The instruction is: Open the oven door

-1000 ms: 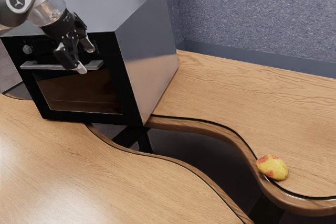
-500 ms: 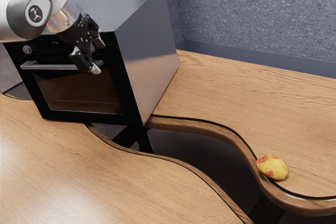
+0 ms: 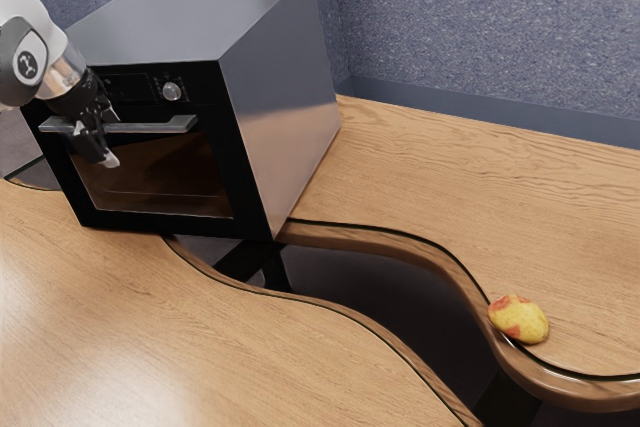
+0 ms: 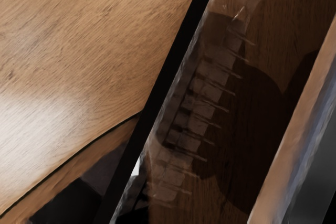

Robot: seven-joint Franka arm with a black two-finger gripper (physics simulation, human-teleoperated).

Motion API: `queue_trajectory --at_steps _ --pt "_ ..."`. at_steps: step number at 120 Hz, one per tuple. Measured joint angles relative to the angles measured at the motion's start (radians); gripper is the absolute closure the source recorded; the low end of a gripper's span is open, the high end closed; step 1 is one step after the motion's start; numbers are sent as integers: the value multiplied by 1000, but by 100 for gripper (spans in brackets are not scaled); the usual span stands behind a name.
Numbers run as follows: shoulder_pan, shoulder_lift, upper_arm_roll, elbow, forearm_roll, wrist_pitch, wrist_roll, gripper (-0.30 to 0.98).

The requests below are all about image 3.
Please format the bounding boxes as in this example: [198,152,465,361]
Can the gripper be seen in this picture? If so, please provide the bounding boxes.
[46,66,122,169]

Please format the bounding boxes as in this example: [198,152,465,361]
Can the black oven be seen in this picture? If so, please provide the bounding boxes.
[18,0,343,243]

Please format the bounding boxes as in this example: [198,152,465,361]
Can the yellow red fruit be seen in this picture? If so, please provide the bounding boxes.
[486,293,550,346]

